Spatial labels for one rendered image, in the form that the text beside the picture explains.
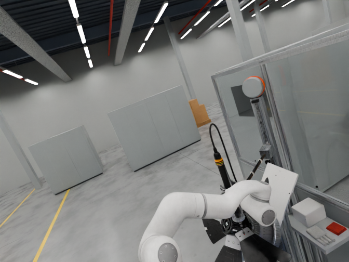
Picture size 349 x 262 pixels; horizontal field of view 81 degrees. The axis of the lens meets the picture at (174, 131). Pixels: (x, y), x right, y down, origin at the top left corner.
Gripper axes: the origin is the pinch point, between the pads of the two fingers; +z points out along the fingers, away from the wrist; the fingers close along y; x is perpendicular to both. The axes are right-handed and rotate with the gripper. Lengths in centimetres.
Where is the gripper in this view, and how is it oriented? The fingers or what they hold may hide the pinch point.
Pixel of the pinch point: (227, 185)
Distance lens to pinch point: 115.8
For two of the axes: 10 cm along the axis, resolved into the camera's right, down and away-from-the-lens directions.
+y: 9.1, -3.9, 1.8
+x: -3.5, -9.1, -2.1
